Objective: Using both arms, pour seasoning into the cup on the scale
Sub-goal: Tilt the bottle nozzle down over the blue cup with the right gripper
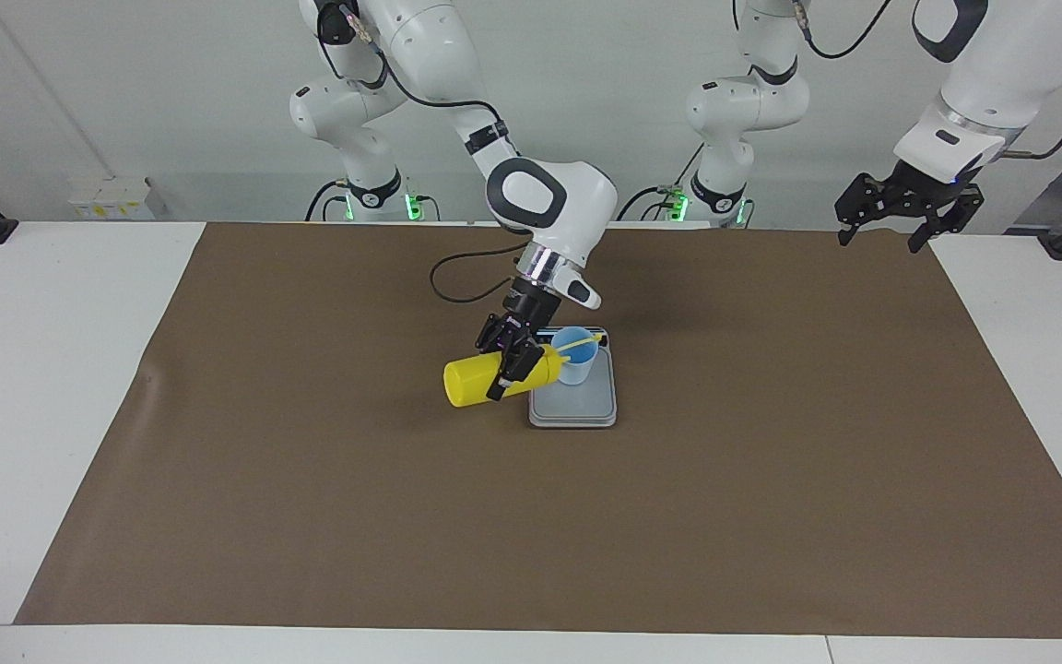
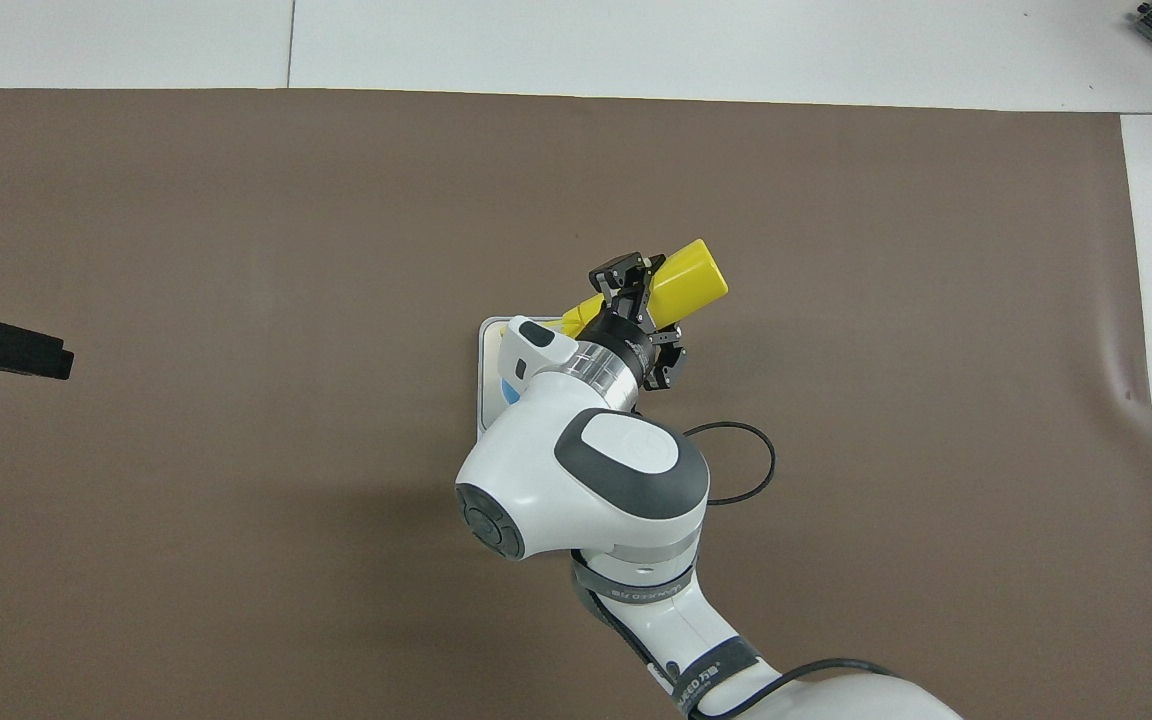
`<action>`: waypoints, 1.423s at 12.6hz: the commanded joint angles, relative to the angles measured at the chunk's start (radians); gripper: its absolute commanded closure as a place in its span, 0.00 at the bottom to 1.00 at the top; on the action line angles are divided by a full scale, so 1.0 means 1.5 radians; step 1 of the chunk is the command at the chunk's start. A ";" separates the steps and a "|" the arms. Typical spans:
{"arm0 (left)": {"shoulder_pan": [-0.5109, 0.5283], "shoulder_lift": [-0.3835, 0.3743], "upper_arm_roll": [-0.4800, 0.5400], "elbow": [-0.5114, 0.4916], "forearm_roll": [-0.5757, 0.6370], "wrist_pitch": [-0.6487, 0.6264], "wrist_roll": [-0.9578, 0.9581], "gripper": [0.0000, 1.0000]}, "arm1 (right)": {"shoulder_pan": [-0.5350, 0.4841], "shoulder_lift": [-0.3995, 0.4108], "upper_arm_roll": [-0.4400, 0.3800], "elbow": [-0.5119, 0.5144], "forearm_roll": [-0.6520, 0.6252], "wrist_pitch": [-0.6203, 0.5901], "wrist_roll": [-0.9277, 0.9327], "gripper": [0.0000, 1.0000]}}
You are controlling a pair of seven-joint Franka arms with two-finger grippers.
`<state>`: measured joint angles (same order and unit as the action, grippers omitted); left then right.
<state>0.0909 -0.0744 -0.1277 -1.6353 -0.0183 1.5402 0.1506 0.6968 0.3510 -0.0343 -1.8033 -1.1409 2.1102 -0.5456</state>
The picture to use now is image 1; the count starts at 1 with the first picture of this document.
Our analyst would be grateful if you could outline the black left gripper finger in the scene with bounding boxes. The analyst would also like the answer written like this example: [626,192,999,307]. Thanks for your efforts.
[907,187,985,255]
[833,173,896,247]

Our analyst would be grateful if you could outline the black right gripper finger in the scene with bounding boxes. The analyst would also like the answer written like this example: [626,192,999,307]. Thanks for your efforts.
[476,315,518,354]
[488,339,546,401]

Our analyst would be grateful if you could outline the yellow squeeze bottle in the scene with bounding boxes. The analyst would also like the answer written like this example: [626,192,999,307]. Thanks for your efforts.
[443,334,604,409]

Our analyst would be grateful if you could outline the light blue plastic cup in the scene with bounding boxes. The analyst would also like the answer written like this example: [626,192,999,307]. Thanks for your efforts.
[550,326,600,386]

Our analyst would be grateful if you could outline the silver digital kitchen scale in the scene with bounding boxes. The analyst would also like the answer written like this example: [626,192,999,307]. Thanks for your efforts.
[528,326,619,430]

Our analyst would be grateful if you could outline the brown table mat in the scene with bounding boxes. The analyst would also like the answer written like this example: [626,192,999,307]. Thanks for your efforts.
[13,221,1062,639]

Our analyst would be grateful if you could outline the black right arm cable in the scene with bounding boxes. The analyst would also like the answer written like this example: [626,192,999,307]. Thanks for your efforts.
[314,0,534,305]

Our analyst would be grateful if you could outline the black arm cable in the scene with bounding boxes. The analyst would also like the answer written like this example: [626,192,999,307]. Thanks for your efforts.
[794,0,1062,160]
[314,0,534,305]

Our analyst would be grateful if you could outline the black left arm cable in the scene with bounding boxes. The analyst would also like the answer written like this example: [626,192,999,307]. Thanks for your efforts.
[794,0,1062,160]

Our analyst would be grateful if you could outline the black left base cables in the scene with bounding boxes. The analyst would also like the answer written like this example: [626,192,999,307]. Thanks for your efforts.
[617,148,707,223]

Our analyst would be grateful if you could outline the black base cables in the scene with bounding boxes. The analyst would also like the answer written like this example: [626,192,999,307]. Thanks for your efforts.
[305,180,442,223]
[617,148,707,223]

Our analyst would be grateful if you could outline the black right base cables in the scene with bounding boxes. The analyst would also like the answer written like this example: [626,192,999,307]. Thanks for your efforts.
[305,180,442,223]

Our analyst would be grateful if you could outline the white wall socket box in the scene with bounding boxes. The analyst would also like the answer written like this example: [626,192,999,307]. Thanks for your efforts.
[68,178,156,220]

